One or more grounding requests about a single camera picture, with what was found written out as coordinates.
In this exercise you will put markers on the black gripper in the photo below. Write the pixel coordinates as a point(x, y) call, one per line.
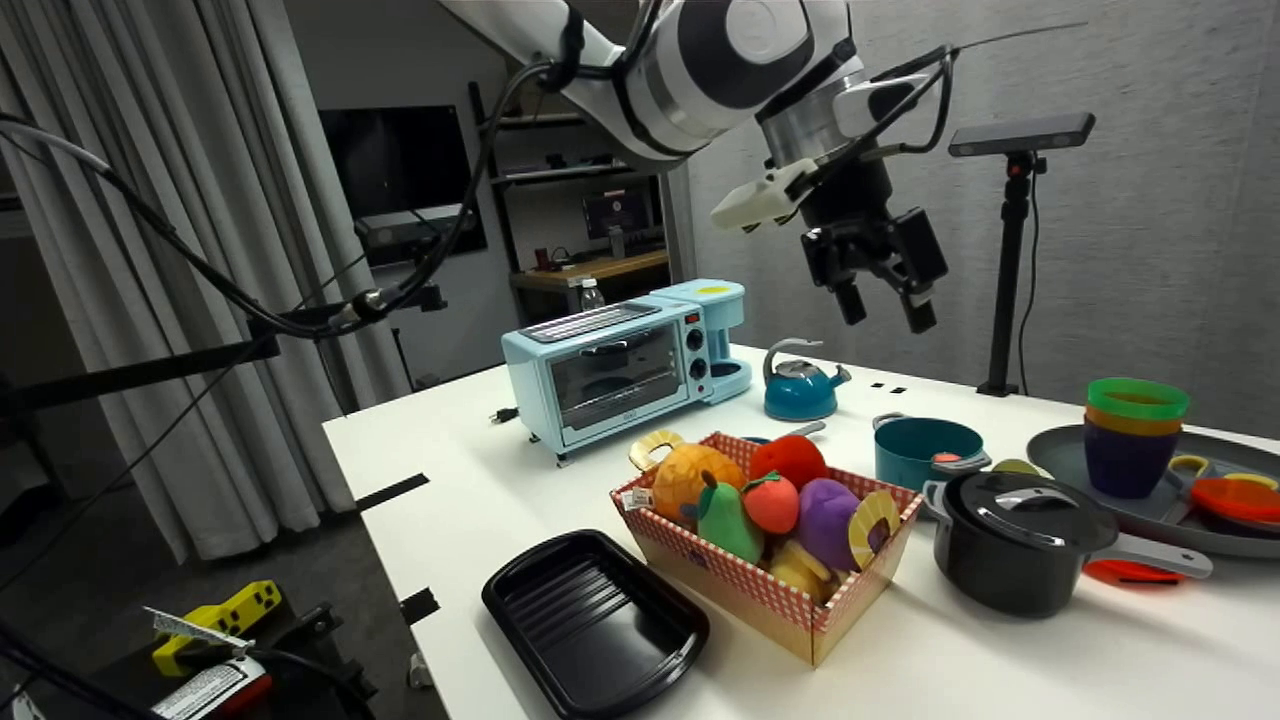
point(866, 232)

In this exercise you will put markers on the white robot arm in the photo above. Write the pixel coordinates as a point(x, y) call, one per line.
point(695, 67)

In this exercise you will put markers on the teal toy pot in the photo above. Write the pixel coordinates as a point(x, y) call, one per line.
point(913, 452)

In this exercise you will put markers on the blue toy kettle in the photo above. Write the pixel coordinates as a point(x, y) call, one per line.
point(802, 391)

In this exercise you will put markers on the red toy apple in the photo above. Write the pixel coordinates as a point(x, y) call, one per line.
point(790, 461)

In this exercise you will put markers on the toy corn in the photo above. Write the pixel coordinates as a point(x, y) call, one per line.
point(1022, 466)

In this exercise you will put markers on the purple toy eggplant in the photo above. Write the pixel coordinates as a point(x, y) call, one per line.
point(825, 522)

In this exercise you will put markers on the toy fruit half slice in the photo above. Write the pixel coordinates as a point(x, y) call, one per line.
point(872, 533)

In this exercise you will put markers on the small red toy tomato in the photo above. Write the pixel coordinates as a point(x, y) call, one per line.
point(772, 504)

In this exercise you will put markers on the grey round plate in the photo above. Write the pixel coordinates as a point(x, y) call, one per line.
point(1065, 461)

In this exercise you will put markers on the large orange toy fruit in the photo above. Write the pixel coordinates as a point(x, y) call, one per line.
point(695, 481)

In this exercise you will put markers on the light blue toy oven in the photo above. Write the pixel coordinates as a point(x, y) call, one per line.
point(624, 364)

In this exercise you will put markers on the green plastic cup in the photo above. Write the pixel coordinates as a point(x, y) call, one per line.
point(1139, 398)

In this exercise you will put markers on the green toy pear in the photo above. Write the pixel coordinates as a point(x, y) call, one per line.
point(730, 525)

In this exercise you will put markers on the orange plastic cup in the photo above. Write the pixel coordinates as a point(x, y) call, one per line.
point(1133, 427)

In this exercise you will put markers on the yellow toy banana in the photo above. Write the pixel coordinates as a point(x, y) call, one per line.
point(796, 573)

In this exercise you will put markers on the black shelf unit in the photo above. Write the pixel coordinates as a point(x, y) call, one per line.
point(601, 269)

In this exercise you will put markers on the purple plastic cup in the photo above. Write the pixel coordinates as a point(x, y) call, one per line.
point(1124, 466)

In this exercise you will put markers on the grey backdrop curtain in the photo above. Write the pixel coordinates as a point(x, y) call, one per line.
point(1175, 241)

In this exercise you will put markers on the red checkered cardboard box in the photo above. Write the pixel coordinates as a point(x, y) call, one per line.
point(746, 594)

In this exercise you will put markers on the red spatula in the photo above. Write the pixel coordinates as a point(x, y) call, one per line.
point(1133, 573)

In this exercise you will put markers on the orange toy dish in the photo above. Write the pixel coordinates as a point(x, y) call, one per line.
point(1235, 501)

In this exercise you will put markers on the black baking tray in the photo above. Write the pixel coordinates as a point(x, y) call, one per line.
point(593, 624)

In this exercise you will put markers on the black monitor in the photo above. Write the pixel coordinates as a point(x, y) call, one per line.
point(401, 172)

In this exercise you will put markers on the black tape strip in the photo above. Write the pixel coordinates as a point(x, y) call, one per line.
point(421, 606)
point(385, 495)

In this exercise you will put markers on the yellow black tool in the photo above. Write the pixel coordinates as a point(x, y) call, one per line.
point(225, 613)

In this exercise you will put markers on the white pleated curtain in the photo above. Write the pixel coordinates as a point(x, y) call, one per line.
point(161, 440)

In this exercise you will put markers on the black metal boom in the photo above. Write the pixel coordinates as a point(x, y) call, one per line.
point(132, 364)

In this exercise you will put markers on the black camera stand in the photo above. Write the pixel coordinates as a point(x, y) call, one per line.
point(1010, 267)

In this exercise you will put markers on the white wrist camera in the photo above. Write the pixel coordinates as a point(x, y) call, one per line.
point(760, 200)

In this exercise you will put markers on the black camera bar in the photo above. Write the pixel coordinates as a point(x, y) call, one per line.
point(1022, 133)

